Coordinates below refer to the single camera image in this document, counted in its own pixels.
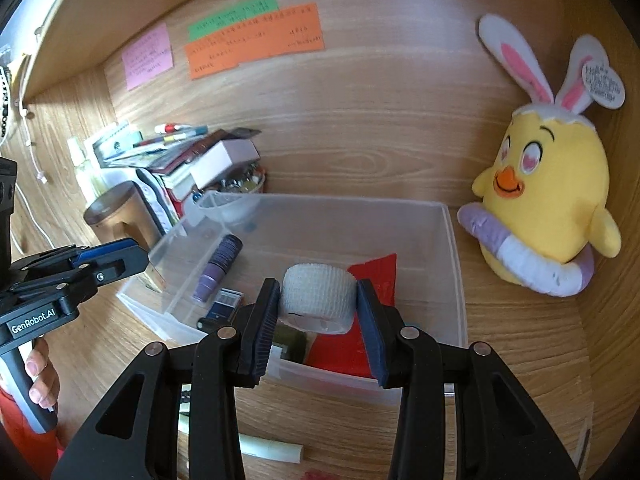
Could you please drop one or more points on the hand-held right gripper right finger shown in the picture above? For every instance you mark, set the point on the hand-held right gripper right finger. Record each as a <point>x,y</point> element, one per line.
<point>372,330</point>

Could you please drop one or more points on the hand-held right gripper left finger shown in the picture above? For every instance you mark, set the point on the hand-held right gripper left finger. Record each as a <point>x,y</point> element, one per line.
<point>262,330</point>

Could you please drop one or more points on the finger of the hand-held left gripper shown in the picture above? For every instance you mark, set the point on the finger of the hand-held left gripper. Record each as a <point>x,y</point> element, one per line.
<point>105,250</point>
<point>125,265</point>

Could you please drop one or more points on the blue staples box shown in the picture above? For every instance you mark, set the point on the blue staples box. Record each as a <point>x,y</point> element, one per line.
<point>225,305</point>

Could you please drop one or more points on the red packet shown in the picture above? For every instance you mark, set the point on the red packet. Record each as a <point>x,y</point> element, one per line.
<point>380,272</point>

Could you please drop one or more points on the white bandage roll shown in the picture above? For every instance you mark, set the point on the white bandage roll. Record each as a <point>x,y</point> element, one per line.
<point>315,292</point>

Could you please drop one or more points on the purple spray bottle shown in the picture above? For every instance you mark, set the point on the purple spray bottle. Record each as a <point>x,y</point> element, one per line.
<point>220,265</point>

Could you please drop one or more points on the clear plastic storage box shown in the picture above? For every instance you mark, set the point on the clear plastic storage box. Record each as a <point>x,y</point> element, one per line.
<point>452,280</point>

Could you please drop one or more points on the white tile with black dots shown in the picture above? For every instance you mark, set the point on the white tile with black dots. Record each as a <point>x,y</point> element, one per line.
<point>186,397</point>

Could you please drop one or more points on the pale green tube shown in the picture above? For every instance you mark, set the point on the pale green tube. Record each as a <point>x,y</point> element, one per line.
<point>275,447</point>

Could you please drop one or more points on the person's left hand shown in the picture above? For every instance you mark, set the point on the person's left hand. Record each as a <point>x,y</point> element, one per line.
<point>42,380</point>

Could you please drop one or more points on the pale green bottle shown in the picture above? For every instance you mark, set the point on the pale green bottle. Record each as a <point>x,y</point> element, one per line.
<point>90,175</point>

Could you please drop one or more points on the stack of books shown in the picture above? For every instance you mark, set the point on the stack of books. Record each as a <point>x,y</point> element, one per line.
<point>170,165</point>

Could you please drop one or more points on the person's red clothing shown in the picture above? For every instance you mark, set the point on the person's red clothing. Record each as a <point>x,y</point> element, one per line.
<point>20,440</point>

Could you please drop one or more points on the red white marker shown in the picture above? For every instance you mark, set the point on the red white marker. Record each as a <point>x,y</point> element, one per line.
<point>172,127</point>

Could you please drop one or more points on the white bowl of beads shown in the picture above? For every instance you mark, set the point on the white bowl of beads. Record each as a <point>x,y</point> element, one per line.
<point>240,182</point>

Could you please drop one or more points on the white cardboard box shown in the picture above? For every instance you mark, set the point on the white cardboard box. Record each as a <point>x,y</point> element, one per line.
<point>225,157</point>

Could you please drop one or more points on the small pink object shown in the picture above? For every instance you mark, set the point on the small pink object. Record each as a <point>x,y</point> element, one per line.
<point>322,475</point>

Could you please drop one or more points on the pink paper note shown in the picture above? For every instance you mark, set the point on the pink paper note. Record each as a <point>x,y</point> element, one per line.
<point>148,57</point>

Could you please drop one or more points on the yellow chick plush toy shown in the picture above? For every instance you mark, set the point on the yellow chick plush toy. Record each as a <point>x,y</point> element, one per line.
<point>550,185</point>

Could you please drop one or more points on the orange paper note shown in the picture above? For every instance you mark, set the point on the orange paper note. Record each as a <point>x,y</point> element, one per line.
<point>250,47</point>

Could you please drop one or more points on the green paper note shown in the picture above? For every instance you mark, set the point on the green paper note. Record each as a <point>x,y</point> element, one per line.
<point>230,17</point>

